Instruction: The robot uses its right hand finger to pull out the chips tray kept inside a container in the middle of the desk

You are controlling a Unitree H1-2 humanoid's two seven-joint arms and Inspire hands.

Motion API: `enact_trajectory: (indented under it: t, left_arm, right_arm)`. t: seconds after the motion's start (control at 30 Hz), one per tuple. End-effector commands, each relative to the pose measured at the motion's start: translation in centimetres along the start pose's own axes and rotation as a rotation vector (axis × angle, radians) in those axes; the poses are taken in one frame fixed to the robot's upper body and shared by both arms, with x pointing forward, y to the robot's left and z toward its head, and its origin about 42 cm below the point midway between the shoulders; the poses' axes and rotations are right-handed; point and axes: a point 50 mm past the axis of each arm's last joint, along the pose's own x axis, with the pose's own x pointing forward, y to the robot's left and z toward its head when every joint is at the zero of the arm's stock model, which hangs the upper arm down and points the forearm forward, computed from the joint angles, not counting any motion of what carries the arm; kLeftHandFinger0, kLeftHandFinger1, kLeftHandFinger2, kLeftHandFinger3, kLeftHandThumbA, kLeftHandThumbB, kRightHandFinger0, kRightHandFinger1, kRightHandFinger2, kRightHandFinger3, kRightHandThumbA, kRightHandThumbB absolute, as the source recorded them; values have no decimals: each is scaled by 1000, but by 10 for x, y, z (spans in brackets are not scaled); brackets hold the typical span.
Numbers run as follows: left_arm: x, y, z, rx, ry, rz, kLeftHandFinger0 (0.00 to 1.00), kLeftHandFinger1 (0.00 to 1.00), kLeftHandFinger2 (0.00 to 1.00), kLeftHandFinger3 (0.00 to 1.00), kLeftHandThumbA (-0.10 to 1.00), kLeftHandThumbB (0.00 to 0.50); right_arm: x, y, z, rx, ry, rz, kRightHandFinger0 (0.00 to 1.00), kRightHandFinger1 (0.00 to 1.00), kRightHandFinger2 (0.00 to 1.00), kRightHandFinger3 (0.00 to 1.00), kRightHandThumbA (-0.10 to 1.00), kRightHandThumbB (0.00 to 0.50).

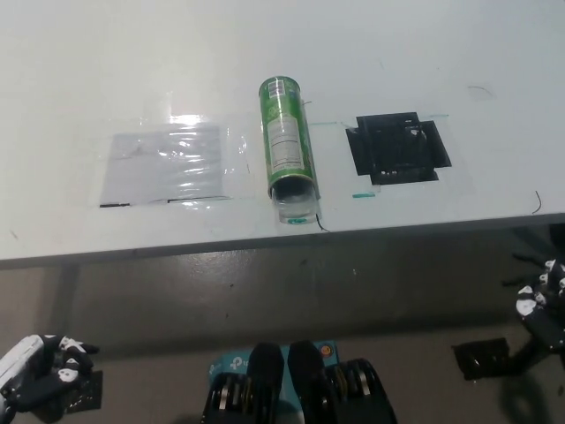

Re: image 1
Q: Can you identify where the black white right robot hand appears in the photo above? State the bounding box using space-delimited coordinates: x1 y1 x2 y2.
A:
502 252 565 357

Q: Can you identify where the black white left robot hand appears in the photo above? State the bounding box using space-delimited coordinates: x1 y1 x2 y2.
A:
0 333 101 417

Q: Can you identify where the clear plastic chips tray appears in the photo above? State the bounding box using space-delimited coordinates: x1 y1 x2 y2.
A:
269 184 324 227

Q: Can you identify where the green chips can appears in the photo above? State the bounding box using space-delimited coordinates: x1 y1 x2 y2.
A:
257 75 320 202

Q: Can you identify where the black floor tape patch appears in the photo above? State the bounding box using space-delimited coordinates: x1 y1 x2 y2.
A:
451 337 516 382
56 369 104 417

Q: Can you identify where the teal router box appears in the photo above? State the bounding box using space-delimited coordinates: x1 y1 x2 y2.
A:
207 339 342 405

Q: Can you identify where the black tape square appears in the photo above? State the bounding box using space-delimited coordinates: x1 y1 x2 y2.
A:
343 110 454 187

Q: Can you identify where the clear plastic film sheet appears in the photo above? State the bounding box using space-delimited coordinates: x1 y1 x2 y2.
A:
85 110 258 209

